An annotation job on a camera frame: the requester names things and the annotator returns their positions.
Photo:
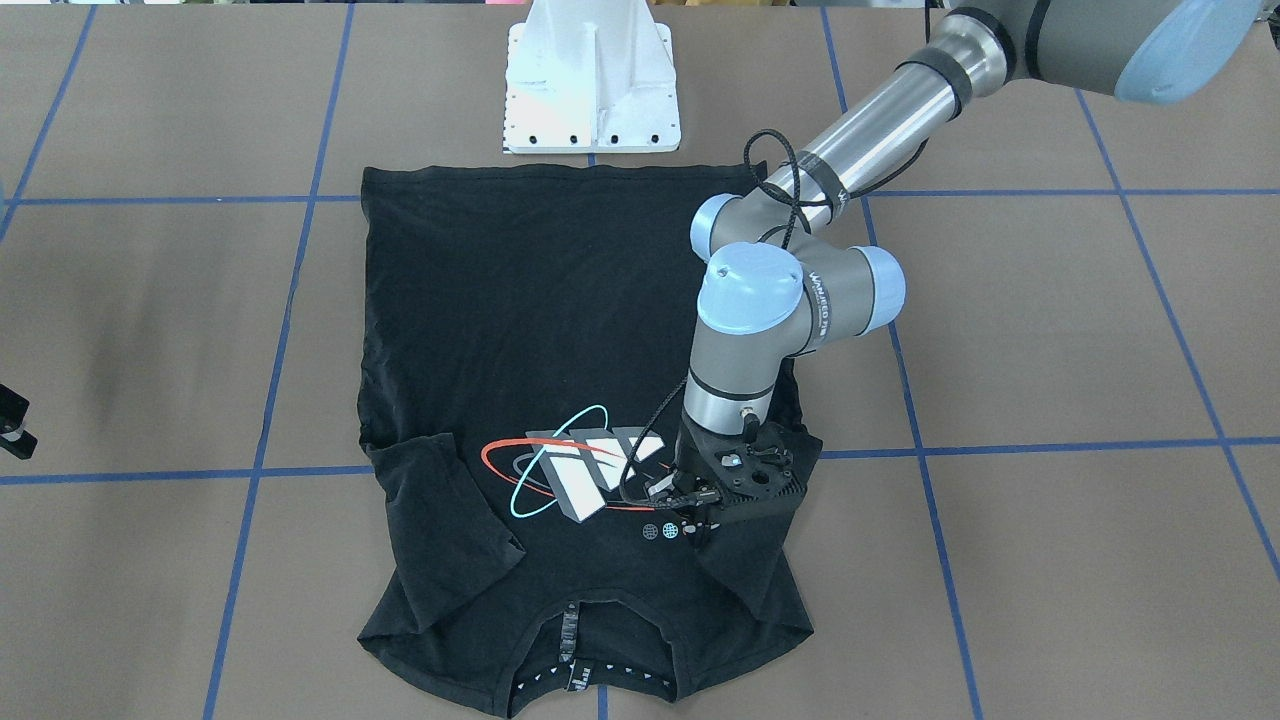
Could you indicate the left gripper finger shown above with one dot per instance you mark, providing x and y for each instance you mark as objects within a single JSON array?
[
  {"x": 667, "y": 494},
  {"x": 699, "y": 525}
]

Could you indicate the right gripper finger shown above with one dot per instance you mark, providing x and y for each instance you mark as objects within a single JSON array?
[{"x": 15, "y": 438}]

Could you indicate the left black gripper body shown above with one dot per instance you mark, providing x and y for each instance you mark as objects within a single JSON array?
[{"x": 688, "y": 460}]

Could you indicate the black graphic t-shirt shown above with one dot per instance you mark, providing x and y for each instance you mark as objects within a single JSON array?
[{"x": 519, "y": 323}]

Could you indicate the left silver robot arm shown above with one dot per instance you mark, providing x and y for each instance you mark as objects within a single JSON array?
[{"x": 773, "y": 290}]

